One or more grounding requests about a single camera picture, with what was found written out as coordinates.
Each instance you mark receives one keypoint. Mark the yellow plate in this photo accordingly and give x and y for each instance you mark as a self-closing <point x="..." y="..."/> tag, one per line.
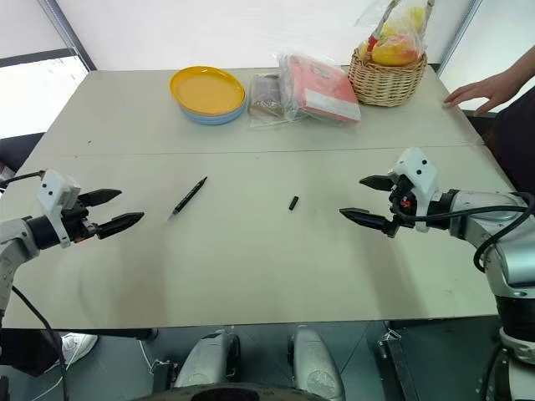
<point x="207" y="89"/>

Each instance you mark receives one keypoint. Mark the black window frame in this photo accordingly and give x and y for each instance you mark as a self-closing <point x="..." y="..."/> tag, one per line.
<point x="71" y="29"/>

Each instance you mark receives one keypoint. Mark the bystander's bare hand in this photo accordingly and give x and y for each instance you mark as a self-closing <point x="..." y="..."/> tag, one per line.
<point x="480" y="94"/>

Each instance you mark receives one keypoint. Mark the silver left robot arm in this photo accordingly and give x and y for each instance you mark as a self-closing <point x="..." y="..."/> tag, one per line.
<point x="12" y="238"/>

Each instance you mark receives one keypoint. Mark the brown packet in clear bag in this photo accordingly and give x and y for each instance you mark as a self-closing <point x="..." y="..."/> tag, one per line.
<point x="265" y="98"/>

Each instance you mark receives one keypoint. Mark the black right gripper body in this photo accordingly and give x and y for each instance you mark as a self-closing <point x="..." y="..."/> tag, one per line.
<point x="403" y="196"/>

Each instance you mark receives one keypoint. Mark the red booklets in clear bag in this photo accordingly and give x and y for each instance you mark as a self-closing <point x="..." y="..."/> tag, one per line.
<point x="322" y="89"/>

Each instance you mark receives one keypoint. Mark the woven wicker basket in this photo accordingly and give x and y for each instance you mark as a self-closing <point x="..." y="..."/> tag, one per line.
<point x="386" y="83"/>

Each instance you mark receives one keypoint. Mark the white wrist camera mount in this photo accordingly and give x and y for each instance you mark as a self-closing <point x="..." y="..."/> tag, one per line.
<point x="52" y="188"/>
<point x="418" y="169"/>

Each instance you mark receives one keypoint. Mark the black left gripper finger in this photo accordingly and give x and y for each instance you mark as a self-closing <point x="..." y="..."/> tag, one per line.
<point x="102" y="196"/>
<point x="121" y="222"/>

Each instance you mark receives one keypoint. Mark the clear bag of fruit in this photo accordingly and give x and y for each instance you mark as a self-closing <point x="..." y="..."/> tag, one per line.
<point x="397" y="46"/>

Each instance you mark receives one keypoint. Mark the light blue plate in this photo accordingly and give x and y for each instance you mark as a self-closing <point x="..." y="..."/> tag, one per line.
<point x="213" y="119"/>

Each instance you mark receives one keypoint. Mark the bystander's dark clothing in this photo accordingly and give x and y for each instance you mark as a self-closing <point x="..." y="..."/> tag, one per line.
<point x="516" y="138"/>

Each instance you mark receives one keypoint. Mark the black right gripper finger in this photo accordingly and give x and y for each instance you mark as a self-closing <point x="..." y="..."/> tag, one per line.
<point x="365" y="218"/>
<point x="378" y="183"/>

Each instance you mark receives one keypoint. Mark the black pen cap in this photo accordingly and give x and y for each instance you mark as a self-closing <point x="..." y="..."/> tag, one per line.
<point x="293" y="203"/>

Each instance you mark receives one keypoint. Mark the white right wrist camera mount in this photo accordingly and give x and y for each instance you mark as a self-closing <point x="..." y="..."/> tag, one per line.
<point x="418" y="169"/>

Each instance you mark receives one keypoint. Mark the dark trouser leg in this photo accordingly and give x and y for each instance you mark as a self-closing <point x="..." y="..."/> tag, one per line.
<point x="25" y="351"/>

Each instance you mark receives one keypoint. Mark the white sneaker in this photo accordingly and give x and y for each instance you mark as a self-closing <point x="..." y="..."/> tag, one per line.
<point x="79" y="344"/>

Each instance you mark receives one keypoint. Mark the dark rounded robot torso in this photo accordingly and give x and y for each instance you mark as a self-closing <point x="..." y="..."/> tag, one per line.
<point x="221" y="396"/>

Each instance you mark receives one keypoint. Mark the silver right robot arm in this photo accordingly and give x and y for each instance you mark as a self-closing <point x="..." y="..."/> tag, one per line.
<point x="476" y="229"/>

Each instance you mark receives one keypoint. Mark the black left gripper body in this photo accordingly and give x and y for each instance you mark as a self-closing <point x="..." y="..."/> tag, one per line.
<point x="77" y="221"/>

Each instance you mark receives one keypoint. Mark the black pen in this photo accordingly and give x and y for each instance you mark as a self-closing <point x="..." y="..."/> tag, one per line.
<point x="188" y="198"/>

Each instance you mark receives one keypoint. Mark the black table leg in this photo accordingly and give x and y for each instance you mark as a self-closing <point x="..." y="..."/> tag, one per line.
<point x="397" y="367"/>

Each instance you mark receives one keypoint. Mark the bystander's bare forearm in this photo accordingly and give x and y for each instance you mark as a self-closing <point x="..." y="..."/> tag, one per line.
<point x="520" y="73"/>

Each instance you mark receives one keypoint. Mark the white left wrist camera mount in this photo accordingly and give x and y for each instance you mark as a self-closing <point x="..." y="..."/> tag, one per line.
<point x="52" y="188"/>

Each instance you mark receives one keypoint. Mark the silver rounded robot leg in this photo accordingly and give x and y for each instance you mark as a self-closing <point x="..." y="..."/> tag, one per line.
<point x="209" y="359"/>
<point x="315" y="363"/>

